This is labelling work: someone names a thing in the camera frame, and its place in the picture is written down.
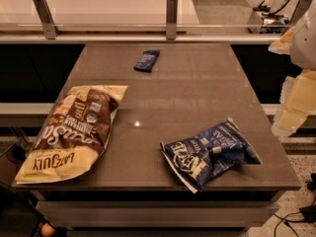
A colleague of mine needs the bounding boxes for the brown yellow Late July bag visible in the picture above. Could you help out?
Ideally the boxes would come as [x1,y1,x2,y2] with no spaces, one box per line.
[15,85,126,185]

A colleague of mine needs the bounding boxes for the orange ball under table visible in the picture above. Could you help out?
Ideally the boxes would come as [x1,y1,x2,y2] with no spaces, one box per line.
[40,223,55,237]

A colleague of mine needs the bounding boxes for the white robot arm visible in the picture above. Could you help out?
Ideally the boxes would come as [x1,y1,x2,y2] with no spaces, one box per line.
[269,8,316,137]

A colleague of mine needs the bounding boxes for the black floor cables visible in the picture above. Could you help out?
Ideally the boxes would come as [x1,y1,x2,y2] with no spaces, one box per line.
[274,173,316,237]

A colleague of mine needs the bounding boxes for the blue kettle chip bag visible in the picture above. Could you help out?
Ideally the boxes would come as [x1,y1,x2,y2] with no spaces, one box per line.
[160,118,261,194]

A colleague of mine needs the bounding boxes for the blue rxbar blueberry bar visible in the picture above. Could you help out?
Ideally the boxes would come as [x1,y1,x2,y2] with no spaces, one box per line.
[134,50,160,73]

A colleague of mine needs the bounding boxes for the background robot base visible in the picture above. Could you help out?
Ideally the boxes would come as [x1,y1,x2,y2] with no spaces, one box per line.
[247,0,293,35]

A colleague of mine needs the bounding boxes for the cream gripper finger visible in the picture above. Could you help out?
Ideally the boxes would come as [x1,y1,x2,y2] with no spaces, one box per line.
[268,28,294,55]
[272,69,316,137]

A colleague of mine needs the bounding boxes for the left metal rail bracket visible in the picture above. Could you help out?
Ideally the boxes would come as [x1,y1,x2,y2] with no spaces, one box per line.
[33,0,58,40]

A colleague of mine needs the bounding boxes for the right metal rail bracket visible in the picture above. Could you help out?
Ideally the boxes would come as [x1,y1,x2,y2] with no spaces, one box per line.
[289,0,313,26]

